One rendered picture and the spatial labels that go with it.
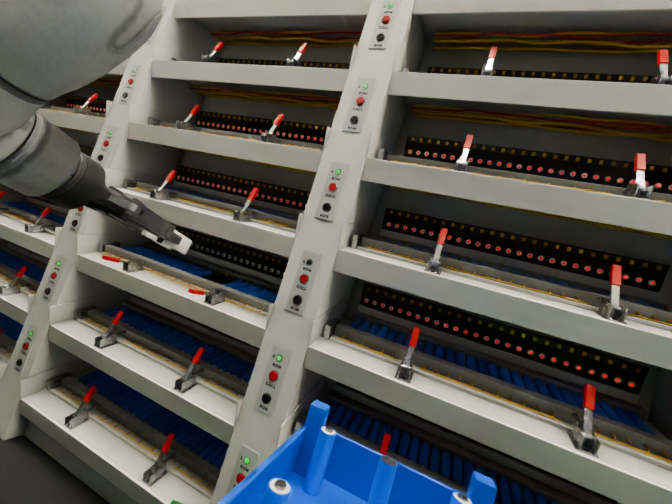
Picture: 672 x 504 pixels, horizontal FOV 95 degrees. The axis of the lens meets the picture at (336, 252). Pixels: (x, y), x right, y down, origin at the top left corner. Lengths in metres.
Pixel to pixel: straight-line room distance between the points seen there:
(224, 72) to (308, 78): 0.25
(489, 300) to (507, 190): 0.19
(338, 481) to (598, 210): 0.54
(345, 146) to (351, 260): 0.24
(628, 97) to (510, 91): 0.17
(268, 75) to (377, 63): 0.27
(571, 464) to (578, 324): 0.20
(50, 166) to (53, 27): 0.16
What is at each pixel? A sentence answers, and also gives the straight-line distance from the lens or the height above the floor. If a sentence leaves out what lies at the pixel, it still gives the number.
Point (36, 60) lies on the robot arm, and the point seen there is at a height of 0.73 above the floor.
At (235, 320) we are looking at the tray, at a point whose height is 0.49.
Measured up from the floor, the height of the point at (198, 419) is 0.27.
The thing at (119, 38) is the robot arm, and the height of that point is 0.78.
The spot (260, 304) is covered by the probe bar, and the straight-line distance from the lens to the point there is 0.71.
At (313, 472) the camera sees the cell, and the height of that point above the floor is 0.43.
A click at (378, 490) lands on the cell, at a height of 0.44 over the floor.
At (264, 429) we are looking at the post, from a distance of 0.68.
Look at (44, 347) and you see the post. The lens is 1.13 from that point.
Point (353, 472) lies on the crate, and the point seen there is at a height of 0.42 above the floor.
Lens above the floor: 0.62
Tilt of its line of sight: 5 degrees up
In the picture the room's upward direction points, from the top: 17 degrees clockwise
